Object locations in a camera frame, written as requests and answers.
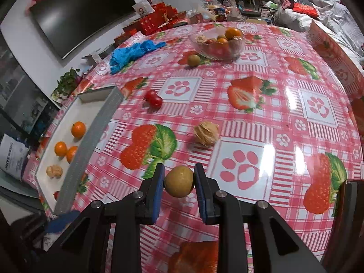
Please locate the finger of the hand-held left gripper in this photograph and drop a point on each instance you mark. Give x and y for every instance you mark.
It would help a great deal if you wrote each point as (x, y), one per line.
(61, 221)

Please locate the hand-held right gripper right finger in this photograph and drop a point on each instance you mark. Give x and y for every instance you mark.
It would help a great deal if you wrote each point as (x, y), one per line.
(200, 193)

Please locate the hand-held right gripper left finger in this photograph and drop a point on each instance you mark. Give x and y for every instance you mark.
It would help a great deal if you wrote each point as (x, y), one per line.
(157, 193)

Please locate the red cherry tomato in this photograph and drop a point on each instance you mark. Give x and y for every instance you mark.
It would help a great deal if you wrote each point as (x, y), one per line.
(149, 93)
(56, 195)
(157, 102)

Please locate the beige walnut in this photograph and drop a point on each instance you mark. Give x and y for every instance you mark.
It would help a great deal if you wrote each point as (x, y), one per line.
(54, 171)
(206, 133)

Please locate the mandarin orange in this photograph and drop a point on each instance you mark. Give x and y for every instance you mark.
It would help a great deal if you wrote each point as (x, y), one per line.
(60, 148)
(72, 155)
(233, 32)
(78, 129)

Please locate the white tray with grey rim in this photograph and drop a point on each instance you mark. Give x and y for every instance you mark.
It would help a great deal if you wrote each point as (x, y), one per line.
(93, 136)

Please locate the white printed bag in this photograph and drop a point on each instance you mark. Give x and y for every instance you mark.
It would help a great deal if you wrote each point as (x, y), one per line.
(12, 156)

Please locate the green potted plant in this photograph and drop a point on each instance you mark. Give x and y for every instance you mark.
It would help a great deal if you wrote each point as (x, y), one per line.
(66, 82)

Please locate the pile of cherry tomatoes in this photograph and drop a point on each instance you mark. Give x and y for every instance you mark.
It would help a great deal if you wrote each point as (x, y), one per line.
(220, 49)

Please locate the clear glass bowl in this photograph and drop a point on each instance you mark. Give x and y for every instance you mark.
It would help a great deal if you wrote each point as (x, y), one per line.
(196, 45)

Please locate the husked physalis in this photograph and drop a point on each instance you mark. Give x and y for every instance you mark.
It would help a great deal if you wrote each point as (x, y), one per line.
(201, 38)

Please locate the stack of red gift boxes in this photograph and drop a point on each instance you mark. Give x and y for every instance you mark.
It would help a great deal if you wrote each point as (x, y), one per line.
(148, 24)

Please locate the clear plastic jar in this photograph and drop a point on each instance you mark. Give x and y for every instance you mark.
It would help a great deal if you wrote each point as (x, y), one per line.
(234, 14)

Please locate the white printed card box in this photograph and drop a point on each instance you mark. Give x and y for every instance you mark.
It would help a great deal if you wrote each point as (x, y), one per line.
(142, 8)

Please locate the black television screen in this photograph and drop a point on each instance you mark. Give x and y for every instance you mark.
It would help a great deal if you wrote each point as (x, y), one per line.
(82, 11)

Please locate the red cloth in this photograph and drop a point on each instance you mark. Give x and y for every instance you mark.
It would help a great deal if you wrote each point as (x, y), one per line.
(305, 9)

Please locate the grey blanket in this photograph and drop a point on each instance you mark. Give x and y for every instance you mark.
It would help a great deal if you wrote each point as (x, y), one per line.
(335, 22)

